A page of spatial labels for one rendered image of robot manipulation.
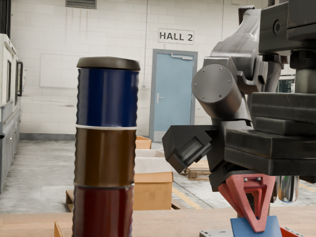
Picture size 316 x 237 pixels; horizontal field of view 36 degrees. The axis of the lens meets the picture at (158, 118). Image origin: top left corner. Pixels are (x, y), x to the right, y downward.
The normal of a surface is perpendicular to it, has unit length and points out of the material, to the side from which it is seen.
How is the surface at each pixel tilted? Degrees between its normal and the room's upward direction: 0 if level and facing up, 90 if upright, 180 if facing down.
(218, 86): 67
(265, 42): 90
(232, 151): 90
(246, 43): 26
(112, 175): 76
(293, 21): 90
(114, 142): 104
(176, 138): 59
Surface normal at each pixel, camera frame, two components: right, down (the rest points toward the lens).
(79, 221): -0.60, -0.23
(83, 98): -0.62, 0.25
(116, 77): 0.36, -0.18
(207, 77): -0.34, -0.36
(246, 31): -0.13, -0.88
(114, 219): 0.45, 0.31
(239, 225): 0.29, -0.47
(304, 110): -0.95, -0.03
